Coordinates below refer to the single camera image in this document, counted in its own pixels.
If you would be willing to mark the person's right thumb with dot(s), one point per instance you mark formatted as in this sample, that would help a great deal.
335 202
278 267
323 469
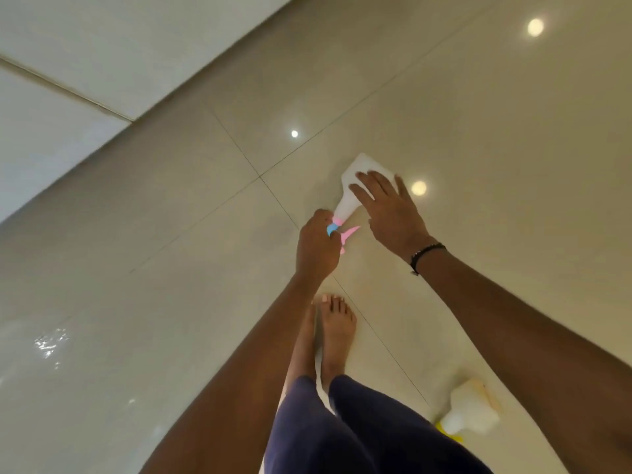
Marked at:
361 197

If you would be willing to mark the person's right foot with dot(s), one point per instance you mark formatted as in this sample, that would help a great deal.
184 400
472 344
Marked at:
337 330

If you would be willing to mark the dark purple trousers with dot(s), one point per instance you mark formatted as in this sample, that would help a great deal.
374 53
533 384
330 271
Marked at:
365 434

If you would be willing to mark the person's left fingers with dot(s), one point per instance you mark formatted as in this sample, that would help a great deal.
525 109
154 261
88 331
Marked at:
326 219

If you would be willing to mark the person's left hand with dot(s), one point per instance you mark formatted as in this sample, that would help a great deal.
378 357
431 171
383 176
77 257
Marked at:
315 251

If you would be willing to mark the person's right forearm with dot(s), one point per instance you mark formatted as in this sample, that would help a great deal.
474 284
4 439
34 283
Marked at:
533 355

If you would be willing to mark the white spray bottle pink trigger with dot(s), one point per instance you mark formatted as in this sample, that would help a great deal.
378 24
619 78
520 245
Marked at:
356 180

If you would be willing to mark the person's right hand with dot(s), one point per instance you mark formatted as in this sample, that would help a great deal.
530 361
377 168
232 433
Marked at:
392 222

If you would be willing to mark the person's left forearm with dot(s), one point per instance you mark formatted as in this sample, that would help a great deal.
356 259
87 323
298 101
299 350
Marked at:
247 380

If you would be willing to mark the white bottle yellow cap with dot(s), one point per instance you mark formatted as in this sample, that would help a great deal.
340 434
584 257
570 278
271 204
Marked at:
469 407

